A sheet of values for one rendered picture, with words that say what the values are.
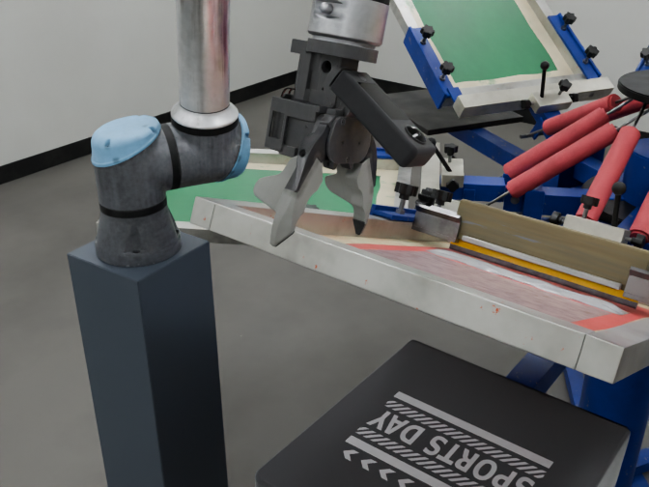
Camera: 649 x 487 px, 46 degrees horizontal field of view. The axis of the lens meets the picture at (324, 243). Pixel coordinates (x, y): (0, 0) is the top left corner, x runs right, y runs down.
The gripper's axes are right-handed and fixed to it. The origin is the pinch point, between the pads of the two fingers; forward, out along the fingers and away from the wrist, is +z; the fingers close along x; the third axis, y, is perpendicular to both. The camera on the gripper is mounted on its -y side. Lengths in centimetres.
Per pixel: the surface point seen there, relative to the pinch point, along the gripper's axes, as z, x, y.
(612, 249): 4, -70, -11
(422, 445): 41, -47, 5
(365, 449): 43, -40, 12
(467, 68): -23, -174, 74
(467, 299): 3.6, -10.6, -12.3
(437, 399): 38, -58, 9
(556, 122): -12, -159, 35
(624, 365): 5.3, -13.0, -28.9
